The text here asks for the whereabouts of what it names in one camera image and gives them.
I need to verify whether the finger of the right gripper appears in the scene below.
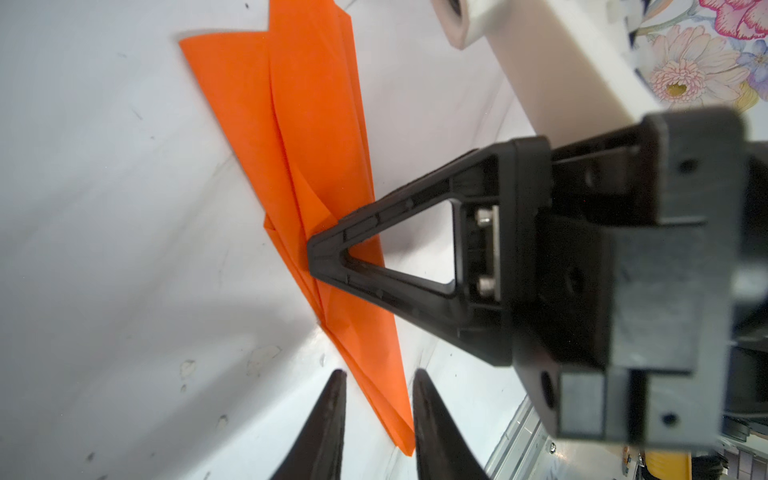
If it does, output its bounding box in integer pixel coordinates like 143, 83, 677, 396
307, 137, 551, 366

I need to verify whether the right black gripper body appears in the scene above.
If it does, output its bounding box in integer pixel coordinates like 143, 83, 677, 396
512, 108, 763, 450

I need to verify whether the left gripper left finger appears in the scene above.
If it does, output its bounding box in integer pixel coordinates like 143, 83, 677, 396
272, 369, 347, 480

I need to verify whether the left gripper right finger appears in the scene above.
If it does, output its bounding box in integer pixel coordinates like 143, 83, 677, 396
412, 369, 489, 480

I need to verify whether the orange square paper sheet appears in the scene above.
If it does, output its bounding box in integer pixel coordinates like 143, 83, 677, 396
179, 1, 415, 455

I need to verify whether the aluminium front rail frame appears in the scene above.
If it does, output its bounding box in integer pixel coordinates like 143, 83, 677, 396
485, 396, 557, 480

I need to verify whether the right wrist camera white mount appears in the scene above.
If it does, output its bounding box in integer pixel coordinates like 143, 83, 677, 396
432, 0, 660, 147

